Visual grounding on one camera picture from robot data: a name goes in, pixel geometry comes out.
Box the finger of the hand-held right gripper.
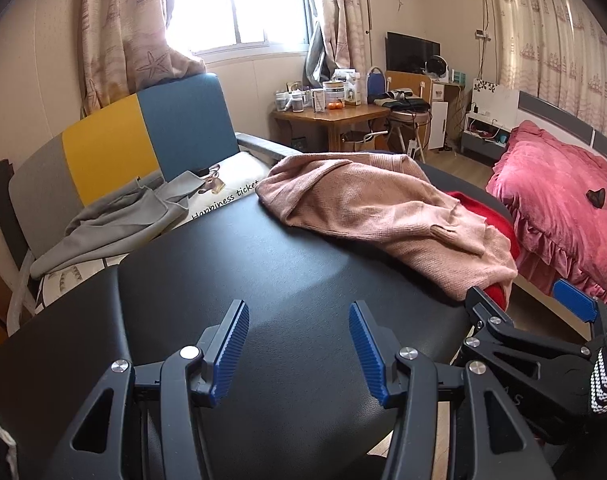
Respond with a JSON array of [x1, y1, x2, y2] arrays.
[[453, 286, 594, 443], [552, 279, 607, 358]]

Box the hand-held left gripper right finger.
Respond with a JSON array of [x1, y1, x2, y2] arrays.
[[348, 301, 557, 480]]

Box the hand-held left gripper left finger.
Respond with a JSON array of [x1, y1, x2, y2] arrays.
[[43, 299, 251, 480]]

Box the pink knitted sweater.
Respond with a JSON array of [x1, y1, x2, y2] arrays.
[[256, 152, 518, 302]]

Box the pink ruffled quilt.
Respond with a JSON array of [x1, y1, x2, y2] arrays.
[[486, 120, 607, 306]]

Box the red knitted garment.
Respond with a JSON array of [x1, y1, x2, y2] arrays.
[[443, 190, 521, 311]]

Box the white printed seat cushion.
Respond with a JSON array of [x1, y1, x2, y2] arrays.
[[36, 152, 274, 311]]

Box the white bedside cabinet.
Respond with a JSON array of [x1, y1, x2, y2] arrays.
[[461, 112, 511, 156]]

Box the grey white bed headboard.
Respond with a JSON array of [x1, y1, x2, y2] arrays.
[[517, 90, 607, 171]]

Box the white flower print board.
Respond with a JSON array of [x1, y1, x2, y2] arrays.
[[471, 77, 518, 128]]

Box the white narrow cabinet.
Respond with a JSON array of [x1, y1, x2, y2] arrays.
[[428, 100, 449, 151]]

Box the grey yellow blue sofa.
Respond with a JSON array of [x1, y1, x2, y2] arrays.
[[0, 72, 304, 331]]

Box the round stool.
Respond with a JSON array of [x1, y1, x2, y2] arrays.
[[386, 107, 431, 161]]

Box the brown wooden desk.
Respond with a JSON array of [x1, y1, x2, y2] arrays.
[[272, 102, 391, 153]]

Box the black bag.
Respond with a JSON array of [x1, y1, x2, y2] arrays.
[[391, 96, 431, 112]]

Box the wide ship patterned curtain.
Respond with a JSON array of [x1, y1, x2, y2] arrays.
[[488, 0, 607, 146]]

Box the group of jars and boxes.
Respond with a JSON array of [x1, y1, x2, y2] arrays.
[[276, 67, 364, 113]]

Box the blue bag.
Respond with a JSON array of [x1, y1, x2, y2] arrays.
[[366, 66, 388, 106]]

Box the white desk fan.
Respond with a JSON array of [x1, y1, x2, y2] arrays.
[[424, 55, 449, 81]]

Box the light wooden desk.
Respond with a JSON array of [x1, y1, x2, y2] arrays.
[[386, 70, 467, 151]]

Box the black monitor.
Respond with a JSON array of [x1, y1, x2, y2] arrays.
[[386, 31, 440, 76]]

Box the grey hanging garment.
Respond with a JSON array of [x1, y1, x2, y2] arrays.
[[303, 20, 337, 88]]

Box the metal stand pole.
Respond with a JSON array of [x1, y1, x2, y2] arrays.
[[362, 0, 384, 68]]

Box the starfish patterned curtain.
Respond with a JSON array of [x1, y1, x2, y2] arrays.
[[78, 0, 206, 116]]

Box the window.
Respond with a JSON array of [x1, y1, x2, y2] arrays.
[[166, 0, 314, 56]]

